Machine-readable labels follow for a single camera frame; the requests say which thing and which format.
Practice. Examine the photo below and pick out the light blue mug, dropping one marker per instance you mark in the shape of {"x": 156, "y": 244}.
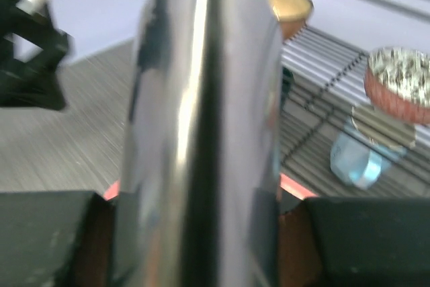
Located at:
{"x": 357, "y": 161}

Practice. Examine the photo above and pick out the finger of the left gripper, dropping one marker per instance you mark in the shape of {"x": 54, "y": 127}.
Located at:
{"x": 32, "y": 83}

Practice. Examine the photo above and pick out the floral patterned bowl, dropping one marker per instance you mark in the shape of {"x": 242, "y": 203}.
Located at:
{"x": 397, "y": 81}

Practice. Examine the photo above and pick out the metal tongs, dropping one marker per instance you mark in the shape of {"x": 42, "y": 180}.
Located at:
{"x": 198, "y": 192}

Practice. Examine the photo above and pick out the pink tray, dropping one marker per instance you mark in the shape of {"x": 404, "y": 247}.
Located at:
{"x": 286, "y": 183}

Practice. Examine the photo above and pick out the tan bowl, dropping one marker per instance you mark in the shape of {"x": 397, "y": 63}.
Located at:
{"x": 291, "y": 15}

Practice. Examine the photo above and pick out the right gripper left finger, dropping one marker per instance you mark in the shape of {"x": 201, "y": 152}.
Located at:
{"x": 56, "y": 238}

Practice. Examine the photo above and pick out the black wire rack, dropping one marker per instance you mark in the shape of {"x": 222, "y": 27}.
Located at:
{"x": 328, "y": 58}

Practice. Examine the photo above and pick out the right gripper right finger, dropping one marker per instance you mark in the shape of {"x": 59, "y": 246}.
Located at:
{"x": 355, "y": 242}

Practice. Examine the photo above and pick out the dark green mug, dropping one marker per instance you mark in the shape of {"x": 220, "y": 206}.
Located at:
{"x": 287, "y": 82}

